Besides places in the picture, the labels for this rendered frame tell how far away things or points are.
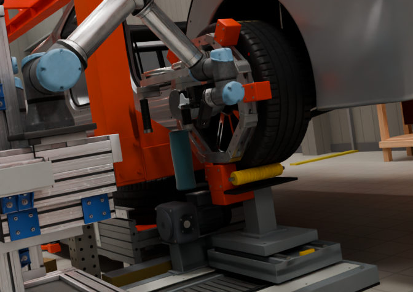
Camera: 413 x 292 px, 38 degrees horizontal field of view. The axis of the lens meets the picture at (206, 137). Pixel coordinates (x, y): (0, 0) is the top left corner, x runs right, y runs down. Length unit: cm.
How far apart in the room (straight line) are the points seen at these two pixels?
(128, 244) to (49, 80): 140
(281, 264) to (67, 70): 118
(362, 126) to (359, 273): 555
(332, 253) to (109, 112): 117
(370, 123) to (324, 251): 538
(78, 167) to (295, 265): 103
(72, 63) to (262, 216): 125
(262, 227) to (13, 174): 130
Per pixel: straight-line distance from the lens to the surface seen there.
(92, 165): 190
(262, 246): 250
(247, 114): 234
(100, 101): 278
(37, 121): 188
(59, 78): 174
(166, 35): 208
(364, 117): 793
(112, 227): 311
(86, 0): 282
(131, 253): 296
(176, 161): 259
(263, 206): 266
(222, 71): 202
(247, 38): 243
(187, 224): 271
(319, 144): 829
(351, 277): 248
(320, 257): 256
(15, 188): 171
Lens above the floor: 80
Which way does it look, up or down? 2 degrees down
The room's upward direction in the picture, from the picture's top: 8 degrees counter-clockwise
